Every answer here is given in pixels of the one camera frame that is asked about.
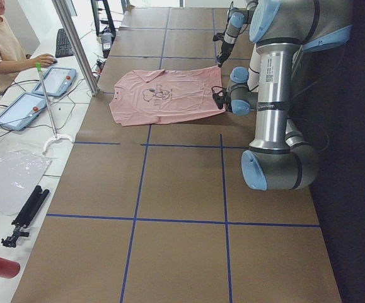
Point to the clear plastic bag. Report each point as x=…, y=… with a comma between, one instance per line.
x=20, y=172

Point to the upper blue teach pendant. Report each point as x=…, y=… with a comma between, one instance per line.
x=58, y=80

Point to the grey barcode scanner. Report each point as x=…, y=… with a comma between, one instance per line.
x=106, y=41

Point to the pink Snoopy t-shirt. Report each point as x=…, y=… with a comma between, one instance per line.
x=165, y=96

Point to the metal rod with green tip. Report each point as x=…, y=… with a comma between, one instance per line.
x=56, y=136

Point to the aluminium frame post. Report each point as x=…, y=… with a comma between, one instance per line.
x=66, y=20

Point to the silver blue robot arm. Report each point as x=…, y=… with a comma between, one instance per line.
x=278, y=157
x=237, y=22

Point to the person's right hand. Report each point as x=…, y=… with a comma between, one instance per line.
x=43, y=60

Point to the lower blue teach pendant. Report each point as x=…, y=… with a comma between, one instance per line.
x=22, y=111

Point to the blue teach pendant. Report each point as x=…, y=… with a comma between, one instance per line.
x=22, y=111
x=58, y=80

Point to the black keyboard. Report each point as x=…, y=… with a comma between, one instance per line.
x=63, y=46

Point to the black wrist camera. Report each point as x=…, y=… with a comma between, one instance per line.
x=218, y=37
x=217, y=92

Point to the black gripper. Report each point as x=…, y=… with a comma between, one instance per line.
x=225, y=47
x=226, y=101

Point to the small black tripod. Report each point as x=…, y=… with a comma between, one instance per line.
x=26, y=216

